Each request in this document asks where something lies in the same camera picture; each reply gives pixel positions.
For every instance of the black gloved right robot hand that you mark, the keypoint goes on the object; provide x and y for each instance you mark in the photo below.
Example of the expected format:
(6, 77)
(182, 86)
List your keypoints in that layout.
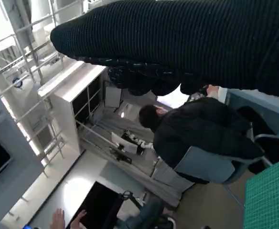
(177, 35)

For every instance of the white panel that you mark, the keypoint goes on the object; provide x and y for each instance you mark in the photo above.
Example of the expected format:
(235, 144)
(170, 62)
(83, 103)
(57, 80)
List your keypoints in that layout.
(113, 96)

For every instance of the person in black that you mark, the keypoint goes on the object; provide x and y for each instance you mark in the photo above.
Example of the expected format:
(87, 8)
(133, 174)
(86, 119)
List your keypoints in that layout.
(201, 128)

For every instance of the grey-blue desk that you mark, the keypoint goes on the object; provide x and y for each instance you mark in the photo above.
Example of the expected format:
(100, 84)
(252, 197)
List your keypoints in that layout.
(261, 105)

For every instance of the long grey desk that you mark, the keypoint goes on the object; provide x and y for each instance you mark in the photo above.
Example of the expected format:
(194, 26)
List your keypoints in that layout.
(110, 126)

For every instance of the white and black robot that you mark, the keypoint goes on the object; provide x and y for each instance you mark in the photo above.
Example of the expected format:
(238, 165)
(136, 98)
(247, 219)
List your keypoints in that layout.
(130, 145)

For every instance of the grey-blue office chair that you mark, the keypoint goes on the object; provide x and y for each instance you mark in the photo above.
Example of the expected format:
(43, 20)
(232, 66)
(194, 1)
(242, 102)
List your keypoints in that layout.
(206, 164)

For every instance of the white shelf cabinet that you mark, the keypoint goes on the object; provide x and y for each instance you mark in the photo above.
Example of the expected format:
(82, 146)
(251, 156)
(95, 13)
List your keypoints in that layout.
(63, 114)

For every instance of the person in blue jeans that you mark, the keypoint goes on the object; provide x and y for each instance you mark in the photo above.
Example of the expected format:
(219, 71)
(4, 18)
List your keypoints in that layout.
(144, 212)

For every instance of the green cutting mat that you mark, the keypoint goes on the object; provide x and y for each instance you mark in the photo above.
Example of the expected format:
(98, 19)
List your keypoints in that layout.
(273, 195)

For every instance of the black monitor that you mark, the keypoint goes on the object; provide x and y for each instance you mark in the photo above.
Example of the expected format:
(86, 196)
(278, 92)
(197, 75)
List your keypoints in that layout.
(94, 205)

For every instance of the person's hands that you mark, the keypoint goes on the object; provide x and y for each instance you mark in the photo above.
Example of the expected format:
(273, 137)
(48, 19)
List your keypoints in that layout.
(58, 219)

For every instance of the white metal frame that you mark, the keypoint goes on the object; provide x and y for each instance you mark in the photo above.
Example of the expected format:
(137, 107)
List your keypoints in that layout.
(24, 27)

